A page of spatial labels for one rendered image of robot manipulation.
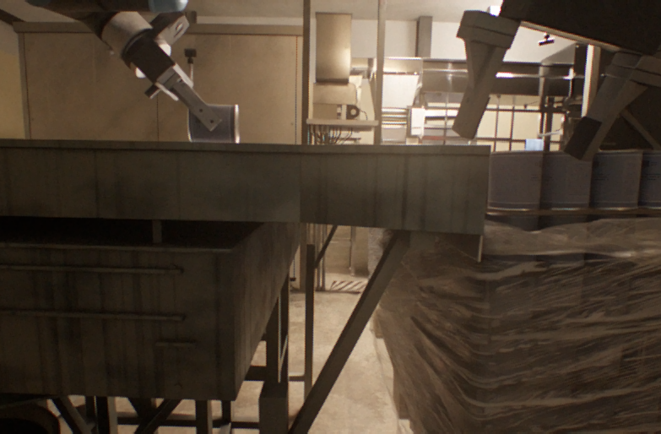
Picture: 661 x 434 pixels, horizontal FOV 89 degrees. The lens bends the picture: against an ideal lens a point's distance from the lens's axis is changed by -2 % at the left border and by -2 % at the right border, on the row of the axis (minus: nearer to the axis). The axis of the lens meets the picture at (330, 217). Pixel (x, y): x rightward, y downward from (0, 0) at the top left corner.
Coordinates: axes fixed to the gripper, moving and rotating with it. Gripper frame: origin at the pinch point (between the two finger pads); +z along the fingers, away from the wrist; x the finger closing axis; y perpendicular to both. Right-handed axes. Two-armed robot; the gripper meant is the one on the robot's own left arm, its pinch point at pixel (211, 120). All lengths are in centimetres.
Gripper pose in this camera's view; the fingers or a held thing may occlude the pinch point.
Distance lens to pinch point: 66.4
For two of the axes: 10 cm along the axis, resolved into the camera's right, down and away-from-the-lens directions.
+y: -7.1, 7.0, -0.3
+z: 6.8, 7.0, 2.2
